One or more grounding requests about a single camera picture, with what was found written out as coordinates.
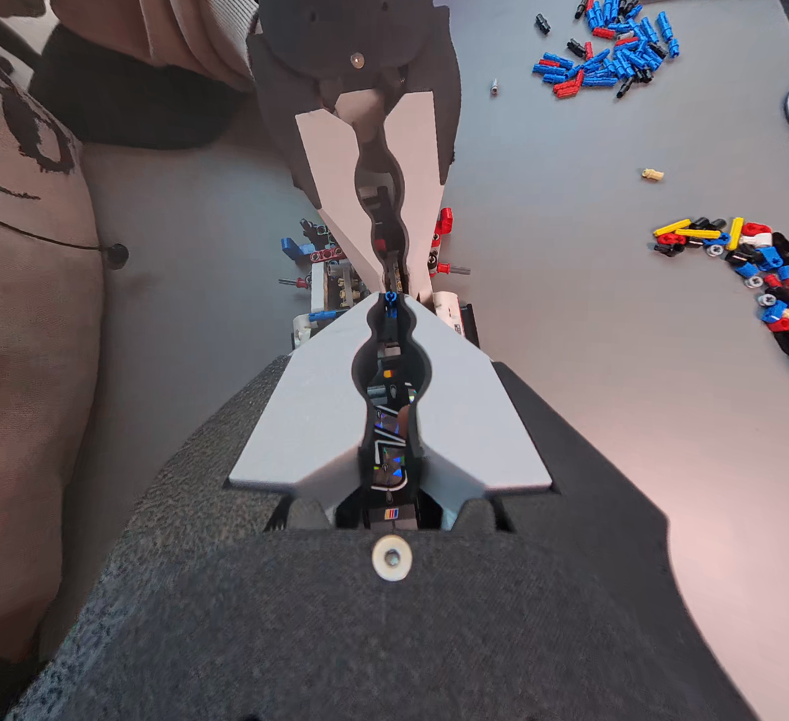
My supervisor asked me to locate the pile of mixed bricks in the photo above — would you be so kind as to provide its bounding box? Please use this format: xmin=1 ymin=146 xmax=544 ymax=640
xmin=652 ymin=215 xmax=789 ymax=355

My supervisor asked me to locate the pile of blue pins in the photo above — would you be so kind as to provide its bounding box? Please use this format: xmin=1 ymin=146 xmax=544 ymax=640
xmin=532 ymin=0 xmax=681 ymax=100

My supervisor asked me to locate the person's beige sweatshirt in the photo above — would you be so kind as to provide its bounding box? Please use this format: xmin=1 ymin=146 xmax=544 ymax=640
xmin=0 ymin=55 xmax=106 ymax=663

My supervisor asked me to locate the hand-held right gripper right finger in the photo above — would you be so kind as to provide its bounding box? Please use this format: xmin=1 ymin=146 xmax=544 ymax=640
xmin=401 ymin=293 xmax=554 ymax=515

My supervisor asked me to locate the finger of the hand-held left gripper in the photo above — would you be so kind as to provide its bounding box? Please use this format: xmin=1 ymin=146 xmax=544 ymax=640
xmin=385 ymin=89 xmax=446 ymax=303
xmin=295 ymin=89 xmax=387 ymax=296

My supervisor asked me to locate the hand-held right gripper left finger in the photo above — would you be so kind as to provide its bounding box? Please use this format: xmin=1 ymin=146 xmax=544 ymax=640
xmin=228 ymin=292 xmax=378 ymax=527

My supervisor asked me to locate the brick-built toy race car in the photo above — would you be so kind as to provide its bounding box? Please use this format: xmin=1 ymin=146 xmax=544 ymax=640
xmin=279 ymin=206 xmax=482 ymax=527

